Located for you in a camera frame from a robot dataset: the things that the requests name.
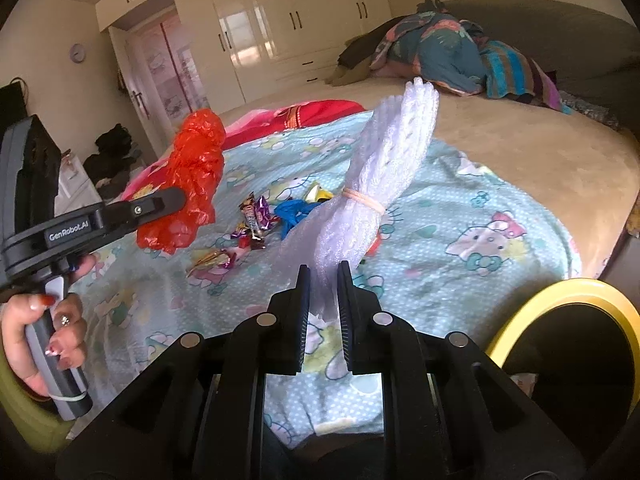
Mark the round wall clock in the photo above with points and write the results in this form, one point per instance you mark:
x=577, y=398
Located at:
x=78, y=52

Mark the person's left forearm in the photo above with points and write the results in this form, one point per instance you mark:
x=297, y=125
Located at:
x=22, y=410

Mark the floral teal blanket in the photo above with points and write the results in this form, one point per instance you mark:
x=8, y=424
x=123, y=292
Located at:
x=440, y=50

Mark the pink cartoon door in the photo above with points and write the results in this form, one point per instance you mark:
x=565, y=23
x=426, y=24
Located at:
x=165, y=70

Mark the dark candy wrapper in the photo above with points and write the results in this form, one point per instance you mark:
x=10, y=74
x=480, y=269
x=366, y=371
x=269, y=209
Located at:
x=257, y=241

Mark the pile of colourful bedding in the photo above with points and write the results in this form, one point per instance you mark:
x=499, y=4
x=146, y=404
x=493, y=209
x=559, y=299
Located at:
x=575, y=35

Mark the white foam net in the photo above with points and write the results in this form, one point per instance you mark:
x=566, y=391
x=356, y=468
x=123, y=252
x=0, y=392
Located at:
x=380, y=160

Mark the white drawer cabinet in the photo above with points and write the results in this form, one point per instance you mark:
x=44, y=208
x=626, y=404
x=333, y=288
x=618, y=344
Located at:
x=75, y=185

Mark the red plastic bag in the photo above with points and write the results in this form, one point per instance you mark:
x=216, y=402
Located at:
x=195, y=170

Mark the person's left hand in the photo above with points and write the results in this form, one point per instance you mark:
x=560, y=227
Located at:
x=17, y=325

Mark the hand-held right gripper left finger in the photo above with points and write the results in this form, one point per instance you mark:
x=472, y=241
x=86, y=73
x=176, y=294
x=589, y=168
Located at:
x=301, y=320

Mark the red blanket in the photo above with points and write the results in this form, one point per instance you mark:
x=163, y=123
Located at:
x=320, y=110

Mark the striped towel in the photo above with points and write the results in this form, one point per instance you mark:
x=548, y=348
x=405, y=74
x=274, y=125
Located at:
x=510, y=70

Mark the gold candy wrapper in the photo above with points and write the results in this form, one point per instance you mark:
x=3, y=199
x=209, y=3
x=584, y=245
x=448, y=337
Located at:
x=212, y=260

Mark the blue plastic bag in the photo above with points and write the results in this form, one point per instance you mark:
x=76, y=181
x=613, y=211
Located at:
x=295, y=210

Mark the black bag pile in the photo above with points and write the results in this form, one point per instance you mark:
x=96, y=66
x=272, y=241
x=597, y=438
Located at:
x=112, y=147

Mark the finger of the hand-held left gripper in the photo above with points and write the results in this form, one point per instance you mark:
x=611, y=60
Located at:
x=140, y=208

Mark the yellow bin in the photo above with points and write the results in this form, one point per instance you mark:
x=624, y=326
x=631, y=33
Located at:
x=550, y=290

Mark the yellow white wrapper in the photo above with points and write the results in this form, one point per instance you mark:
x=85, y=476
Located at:
x=320, y=192

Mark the dark brown clothes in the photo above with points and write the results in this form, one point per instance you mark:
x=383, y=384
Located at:
x=357, y=52

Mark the cream glossy wardrobe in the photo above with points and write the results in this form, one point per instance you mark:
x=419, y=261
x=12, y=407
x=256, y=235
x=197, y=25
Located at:
x=280, y=10

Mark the brown candy wrapper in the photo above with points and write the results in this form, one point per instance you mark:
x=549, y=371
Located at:
x=247, y=210

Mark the patterned grey cloth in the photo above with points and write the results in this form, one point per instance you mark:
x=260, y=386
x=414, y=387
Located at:
x=590, y=110

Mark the light blue cartoon blanket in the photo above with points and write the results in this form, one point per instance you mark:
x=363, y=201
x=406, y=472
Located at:
x=450, y=210

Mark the purple candy wrapper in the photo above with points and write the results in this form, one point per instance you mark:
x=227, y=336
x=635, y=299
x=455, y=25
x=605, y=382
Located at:
x=263, y=215

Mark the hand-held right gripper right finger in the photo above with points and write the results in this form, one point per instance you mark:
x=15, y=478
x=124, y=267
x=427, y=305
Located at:
x=345, y=320

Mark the beige bed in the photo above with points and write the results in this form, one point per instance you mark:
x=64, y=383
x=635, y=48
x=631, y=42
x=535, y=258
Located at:
x=525, y=150

